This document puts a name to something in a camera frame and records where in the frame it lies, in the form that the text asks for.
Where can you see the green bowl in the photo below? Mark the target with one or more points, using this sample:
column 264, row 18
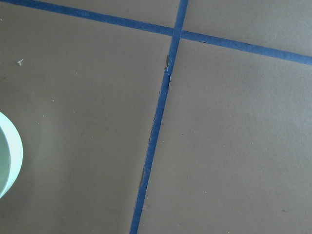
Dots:
column 11, row 154

